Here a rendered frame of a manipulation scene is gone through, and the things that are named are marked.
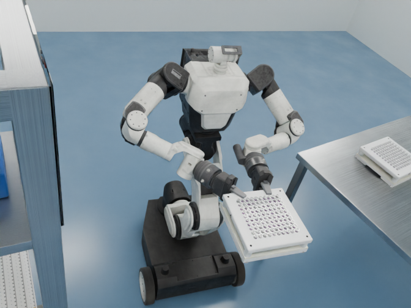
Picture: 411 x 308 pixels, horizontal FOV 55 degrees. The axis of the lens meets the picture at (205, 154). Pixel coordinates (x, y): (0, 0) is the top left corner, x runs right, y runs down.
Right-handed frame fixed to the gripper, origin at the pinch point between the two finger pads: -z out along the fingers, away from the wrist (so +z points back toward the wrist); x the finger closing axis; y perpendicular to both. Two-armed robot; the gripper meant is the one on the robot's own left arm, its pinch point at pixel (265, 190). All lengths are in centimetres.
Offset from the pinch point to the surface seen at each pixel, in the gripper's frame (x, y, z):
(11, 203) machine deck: -28, 79, -31
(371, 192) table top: 18, -64, 16
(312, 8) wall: 63, -220, 424
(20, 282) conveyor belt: 16, 83, -23
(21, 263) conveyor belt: 16, 84, -16
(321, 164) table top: 17, -46, 36
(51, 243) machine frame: -25, 70, -41
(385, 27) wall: 64, -312, 380
